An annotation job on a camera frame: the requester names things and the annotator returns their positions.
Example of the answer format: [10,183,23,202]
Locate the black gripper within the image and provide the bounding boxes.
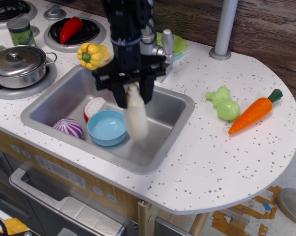
[92,42,165,108]

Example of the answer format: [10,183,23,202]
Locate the cream detergent bottle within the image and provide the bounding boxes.
[124,83,148,141]

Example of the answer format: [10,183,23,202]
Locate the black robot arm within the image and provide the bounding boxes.
[92,0,166,108]

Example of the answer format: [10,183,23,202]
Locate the grey toy sink basin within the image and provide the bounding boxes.
[21,65,195,174]

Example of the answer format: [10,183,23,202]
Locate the red white toy vegetable half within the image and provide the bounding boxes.
[83,97,107,122]

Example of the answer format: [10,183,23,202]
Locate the silver toy faucet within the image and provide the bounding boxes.
[140,18,175,83]

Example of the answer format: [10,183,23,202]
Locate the blue plastic bowl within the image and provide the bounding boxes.
[87,110,127,147]

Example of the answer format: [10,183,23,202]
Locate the yellow toy bell pepper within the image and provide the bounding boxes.
[77,42,110,70]

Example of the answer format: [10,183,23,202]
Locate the green plastic plate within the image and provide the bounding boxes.
[157,32,187,56]

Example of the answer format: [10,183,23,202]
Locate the purple striped toy onion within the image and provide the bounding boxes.
[52,118,83,139]

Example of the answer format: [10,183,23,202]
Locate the red toy chili pepper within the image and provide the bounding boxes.
[59,17,83,44]

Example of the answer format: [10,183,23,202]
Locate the green toy broccoli piece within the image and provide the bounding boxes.
[205,86,231,107]

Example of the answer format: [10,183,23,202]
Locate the grey vertical pole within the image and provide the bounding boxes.
[210,0,238,60]

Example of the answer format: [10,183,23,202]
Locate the light green toy pear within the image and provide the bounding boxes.
[217,100,240,120]

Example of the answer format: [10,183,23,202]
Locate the grey stove knob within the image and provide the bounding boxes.
[43,5,66,21]

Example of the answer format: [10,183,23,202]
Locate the steel pot with lid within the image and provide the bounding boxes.
[0,45,56,89]

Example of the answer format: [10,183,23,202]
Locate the green label tin can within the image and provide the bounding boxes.
[6,18,36,46]

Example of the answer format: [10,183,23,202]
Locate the orange toy carrot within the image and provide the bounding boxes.
[228,89,283,135]

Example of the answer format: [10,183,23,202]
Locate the black stove burner rear left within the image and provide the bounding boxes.
[0,0,37,30]

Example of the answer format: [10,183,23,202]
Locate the yellow cloth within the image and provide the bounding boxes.
[4,218,28,236]

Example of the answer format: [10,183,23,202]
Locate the grey round foot base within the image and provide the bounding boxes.
[277,188,296,223]

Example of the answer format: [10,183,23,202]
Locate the grey front burner ring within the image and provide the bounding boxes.
[0,57,58,100]

